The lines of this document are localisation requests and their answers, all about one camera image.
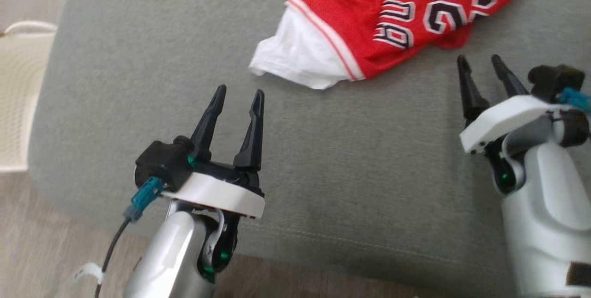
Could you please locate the teal right cable connector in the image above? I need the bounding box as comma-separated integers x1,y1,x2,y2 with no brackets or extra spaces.
558,88,591,113

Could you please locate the red basketball jersey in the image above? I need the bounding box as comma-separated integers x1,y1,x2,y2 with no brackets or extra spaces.
248,0,543,91

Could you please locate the white plastic laundry basket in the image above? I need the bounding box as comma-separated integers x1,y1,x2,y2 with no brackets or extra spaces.
0,21,59,173

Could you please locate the white cable label tag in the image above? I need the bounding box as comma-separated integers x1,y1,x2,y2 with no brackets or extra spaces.
74,262,106,285

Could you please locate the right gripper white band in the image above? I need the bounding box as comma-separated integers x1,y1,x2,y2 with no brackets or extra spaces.
456,55,562,155

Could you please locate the grey fabric sofa seat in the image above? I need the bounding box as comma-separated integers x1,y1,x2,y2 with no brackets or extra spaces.
28,0,591,298

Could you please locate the teal left cable connector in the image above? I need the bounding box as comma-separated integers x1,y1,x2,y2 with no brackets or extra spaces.
124,177,165,223

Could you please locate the teal cable connector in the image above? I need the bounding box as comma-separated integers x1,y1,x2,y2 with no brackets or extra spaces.
124,177,165,223
558,88,591,113

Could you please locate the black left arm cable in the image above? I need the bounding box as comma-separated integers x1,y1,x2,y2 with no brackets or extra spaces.
95,217,132,298

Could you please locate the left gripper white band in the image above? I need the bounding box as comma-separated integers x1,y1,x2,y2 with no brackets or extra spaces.
162,85,266,219

